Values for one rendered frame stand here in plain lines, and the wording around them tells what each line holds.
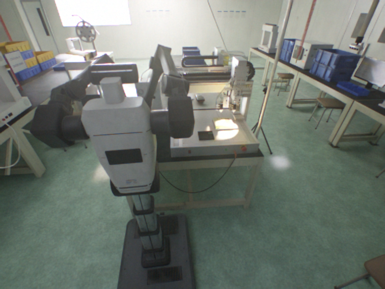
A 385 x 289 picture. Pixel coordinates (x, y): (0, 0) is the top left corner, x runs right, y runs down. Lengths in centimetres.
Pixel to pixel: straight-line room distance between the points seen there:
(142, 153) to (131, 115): 17
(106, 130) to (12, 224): 211
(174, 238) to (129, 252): 35
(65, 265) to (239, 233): 155
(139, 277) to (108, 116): 119
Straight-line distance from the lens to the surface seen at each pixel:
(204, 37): 871
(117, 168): 80
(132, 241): 169
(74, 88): 87
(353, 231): 251
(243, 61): 160
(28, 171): 306
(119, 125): 68
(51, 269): 217
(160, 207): 195
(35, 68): 488
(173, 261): 157
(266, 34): 650
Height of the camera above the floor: 173
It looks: 36 degrees down
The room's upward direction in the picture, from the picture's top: straight up
